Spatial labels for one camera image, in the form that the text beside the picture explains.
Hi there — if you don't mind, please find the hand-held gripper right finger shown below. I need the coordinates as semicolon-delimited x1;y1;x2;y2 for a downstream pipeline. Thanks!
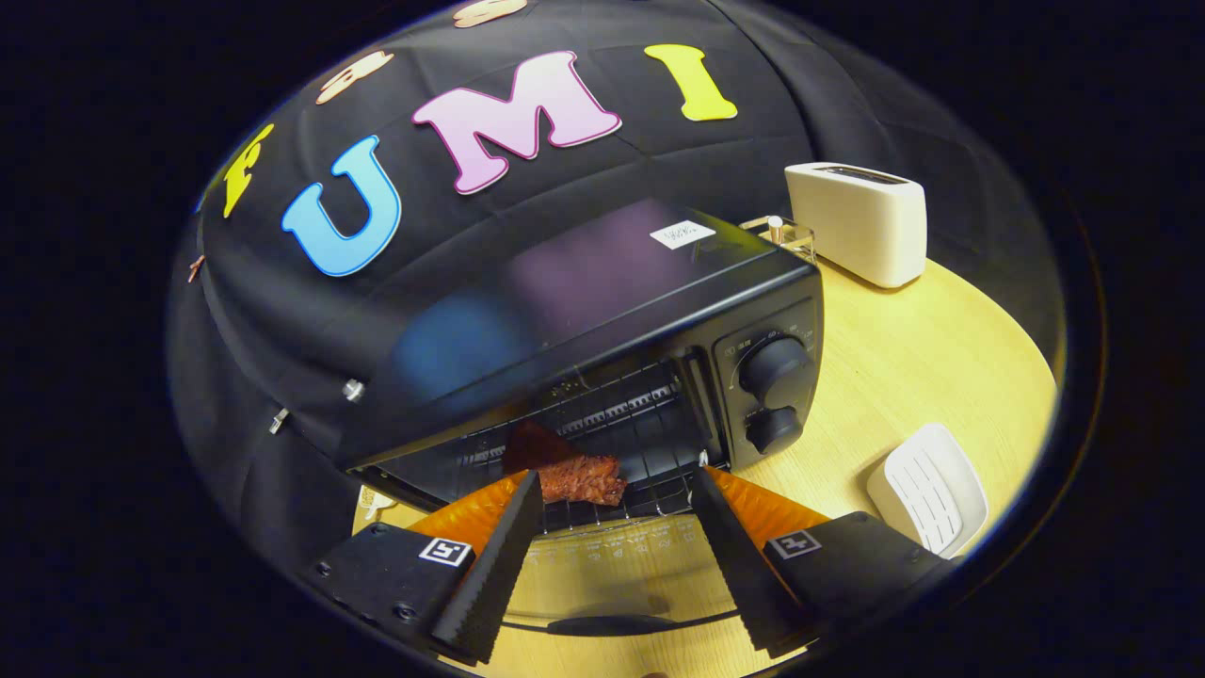
689;465;952;660

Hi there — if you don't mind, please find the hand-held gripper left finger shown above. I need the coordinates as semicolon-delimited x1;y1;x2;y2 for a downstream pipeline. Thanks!
301;469;546;666

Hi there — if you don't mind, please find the red-brown dried meat strip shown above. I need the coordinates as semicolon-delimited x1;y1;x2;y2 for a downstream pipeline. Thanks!
535;454;629;508

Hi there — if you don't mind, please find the black toaster oven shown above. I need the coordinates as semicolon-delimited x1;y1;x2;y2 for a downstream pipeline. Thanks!
337;196;826;639

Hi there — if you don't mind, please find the white bread toaster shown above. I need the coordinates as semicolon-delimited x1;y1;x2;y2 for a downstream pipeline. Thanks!
784;162;928;289

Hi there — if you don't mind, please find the white ribbed dish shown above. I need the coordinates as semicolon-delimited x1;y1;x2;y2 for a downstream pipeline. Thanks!
866;423;989;559

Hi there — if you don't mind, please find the black backdrop cloth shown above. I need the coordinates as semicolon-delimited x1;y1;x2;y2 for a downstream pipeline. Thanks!
168;0;1069;566

